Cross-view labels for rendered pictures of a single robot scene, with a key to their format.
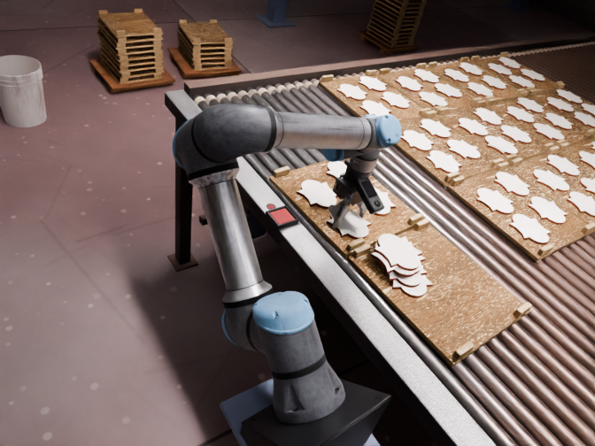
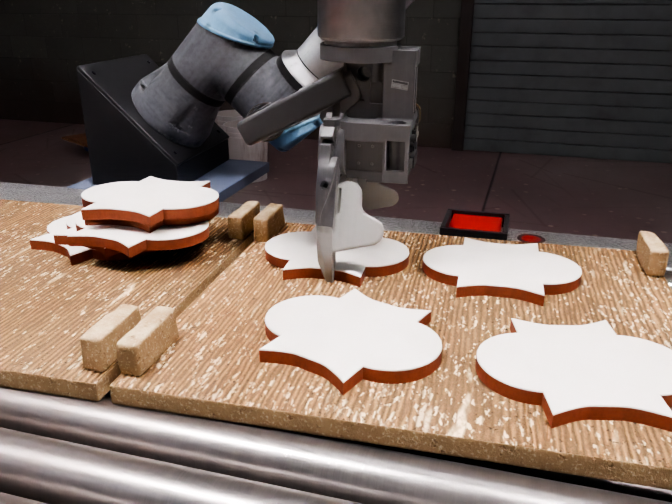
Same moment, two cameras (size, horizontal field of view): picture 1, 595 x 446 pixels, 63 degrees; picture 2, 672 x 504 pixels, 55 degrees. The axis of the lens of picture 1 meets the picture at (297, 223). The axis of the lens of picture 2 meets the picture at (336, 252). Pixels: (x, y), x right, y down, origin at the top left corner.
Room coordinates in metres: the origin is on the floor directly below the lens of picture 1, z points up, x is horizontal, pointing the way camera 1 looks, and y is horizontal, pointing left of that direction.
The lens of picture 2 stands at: (1.68, -0.48, 1.18)
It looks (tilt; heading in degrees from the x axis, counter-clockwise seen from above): 22 degrees down; 148
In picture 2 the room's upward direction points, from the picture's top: straight up
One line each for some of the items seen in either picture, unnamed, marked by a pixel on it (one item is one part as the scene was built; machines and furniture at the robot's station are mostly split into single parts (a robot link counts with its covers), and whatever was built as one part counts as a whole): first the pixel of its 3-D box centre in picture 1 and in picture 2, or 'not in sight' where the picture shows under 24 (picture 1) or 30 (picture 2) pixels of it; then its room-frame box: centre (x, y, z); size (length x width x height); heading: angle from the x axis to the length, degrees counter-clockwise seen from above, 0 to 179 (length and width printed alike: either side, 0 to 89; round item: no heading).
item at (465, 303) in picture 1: (437, 284); (14, 267); (1.01, -0.43, 0.93); 0.41 x 0.35 x 0.02; 44
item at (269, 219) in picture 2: (355, 244); (269, 221); (1.08, -0.18, 0.95); 0.06 x 0.02 x 0.03; 134
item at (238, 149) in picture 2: not in sight; (247, 151); (-2.27, 1.31, 0.18); 0.30 x 0.30 x 0.37
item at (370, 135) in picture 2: (354, 181); (367, 113); (1.20, -0.14, 1.08); 0.09 x 0.08 x 0.12; 45
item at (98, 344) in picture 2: (422, 224); (112, 335); (1.24, -0.39, 0.95); 0.06 x 0.02 x 0.03; 134
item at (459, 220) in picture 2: (282, 217); (475, 228); (1.16, 0.05, 0.92); 0.06 x 0.06 x 0.01; 42
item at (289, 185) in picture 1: (345, 200); (434, 312); (1.31, -0.14, 0.93); 0.41 x 0.35 x 0.02; 44
